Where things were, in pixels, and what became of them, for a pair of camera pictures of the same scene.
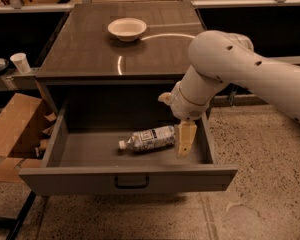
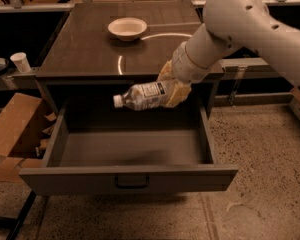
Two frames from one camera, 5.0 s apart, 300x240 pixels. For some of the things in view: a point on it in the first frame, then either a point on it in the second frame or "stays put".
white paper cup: [21, 62] stays put
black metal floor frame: [11, 223] stays put
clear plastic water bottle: [149, 139] → [141, 97]
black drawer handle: [146, 185] stays put
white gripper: [185, 105] → [180, 65]
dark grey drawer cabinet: [127, 53] stays put
